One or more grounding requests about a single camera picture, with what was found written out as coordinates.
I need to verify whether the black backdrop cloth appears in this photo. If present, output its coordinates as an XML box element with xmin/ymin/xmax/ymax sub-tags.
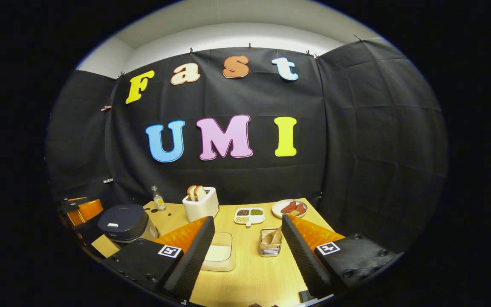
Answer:
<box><xmin>45</xmin><ymin>38</ymin><xmax>448</xmax><ymax>252</ymax></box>

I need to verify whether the white toaster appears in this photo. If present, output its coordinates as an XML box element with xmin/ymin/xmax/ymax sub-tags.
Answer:
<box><xmin>182</xmin><ymin>187</ymin><xmax>220</xmax><ymax>223</ymax></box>

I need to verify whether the small glass bottle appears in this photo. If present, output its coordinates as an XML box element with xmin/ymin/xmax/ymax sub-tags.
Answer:
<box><xmin>151</xmin><ymin>185</ymin><xmax>166</xmax><ymax>211</ymax></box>

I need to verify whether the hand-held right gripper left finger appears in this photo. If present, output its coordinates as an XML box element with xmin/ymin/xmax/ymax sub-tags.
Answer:
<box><xmin>103</xmin><ymin>216</ymin><xmax>216</xmax><ymax>301</ymax></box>

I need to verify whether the wooden spoon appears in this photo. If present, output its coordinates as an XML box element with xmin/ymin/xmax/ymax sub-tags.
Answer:
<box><xmin>262</xmin><ymin>226</ymin><xmax>283</xmax><ymax>246</ymax></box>

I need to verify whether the white divided bean dish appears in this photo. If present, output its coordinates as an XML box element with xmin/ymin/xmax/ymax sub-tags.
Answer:
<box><xmin>234</xmin><ymin>207</ymin><xmax>266</xmax><ymax>227</ymax></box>

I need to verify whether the black rice cooker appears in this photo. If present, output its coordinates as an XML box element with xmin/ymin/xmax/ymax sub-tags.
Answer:
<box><xmin>98</xmin><ymin>204</ymin><xmax>159</xmax><ymax>243</ymax></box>

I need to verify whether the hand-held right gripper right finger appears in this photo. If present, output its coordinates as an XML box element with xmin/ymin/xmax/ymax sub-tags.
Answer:
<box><xmin>281</xmin><ymin>214</ymin><xmax>399</xmax><ymax>299</ymax></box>

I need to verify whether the metal wire chopstick holder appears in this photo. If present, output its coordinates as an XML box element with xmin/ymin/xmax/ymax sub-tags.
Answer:
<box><xmin>259</xmin><ymin>228</ymin><xmax>283</xmax><ymax>257</ymax></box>

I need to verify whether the white round plate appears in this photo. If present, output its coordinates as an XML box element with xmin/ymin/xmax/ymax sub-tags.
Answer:
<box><xmin>271</xmin><ymin>199</ymin><xmax>309</xmax><ymax>219</ymax></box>

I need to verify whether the clear box of rice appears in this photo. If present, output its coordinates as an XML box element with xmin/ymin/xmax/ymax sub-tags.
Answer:
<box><xmin>201</xmin><ymin>232</ymin><xmax>236</xmax><ymax>272</ymax></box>

